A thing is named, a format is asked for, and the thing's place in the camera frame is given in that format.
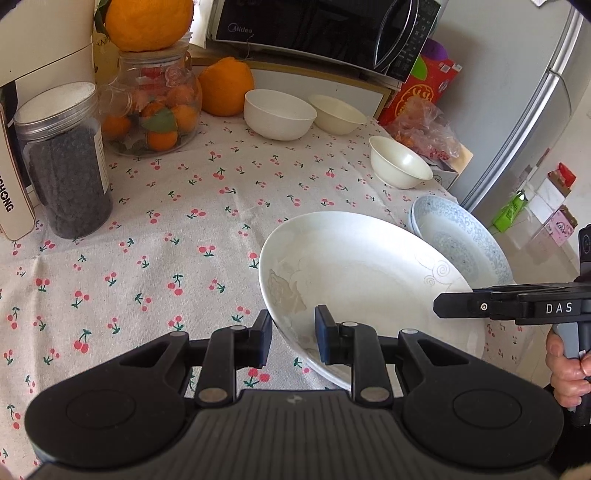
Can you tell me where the plain white plate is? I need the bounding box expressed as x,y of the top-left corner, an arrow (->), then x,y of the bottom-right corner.
259,211 -> 486,388

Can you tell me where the blue patterned plate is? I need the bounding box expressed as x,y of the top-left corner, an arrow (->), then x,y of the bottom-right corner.
409,196 -> 514,289

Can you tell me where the cream bowl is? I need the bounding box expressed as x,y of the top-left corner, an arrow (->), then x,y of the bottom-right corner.
369,136 -> 434,190
308,94 -> 368,136

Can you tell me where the white kitchen appliance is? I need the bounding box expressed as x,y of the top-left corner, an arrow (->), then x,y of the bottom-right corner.
1,0 -> 96,85

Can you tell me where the person's right hand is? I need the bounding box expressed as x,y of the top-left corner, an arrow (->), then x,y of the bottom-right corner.
546,330 -> 591,408

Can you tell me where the pink white box on floor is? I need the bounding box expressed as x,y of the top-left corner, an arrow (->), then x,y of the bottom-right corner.
544,205 -> 578,247

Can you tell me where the green bottle on floor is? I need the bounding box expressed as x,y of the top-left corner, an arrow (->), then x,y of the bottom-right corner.
493,190 -> 528,232

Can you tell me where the cherry print tablecloth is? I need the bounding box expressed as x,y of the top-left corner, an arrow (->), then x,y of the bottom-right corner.
0,112 -> 548,480

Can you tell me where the Ganten water carton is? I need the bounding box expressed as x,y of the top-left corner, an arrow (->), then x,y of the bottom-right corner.
432,146 -> 474,189

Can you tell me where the plastic bag of oranges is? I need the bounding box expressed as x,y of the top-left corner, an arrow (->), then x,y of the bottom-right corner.
386,96 -> 461,162

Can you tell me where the white ceramic bowl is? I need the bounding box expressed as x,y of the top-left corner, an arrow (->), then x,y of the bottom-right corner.
243,89 -> 317,141

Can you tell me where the silver refrigerator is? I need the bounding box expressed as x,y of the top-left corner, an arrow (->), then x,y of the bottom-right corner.
433,0 -> 590,225

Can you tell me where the red snack box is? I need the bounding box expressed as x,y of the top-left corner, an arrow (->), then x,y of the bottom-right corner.
378,55 -> 463,126

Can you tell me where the jar of dark grains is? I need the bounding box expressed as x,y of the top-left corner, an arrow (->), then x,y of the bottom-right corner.
14,81 -> 113,239

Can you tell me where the glass jar of tangerines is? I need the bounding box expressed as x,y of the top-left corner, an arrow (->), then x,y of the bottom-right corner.
98,41 -> 202,157

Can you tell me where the large orange on table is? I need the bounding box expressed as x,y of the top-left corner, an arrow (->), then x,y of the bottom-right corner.
198,57 -> 254,117

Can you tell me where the black microwave oven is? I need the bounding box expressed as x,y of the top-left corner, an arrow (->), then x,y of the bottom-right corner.
208,0 -> 442,82

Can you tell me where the large orange on jar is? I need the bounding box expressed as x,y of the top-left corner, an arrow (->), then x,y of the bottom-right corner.
94,0 -> 194,52

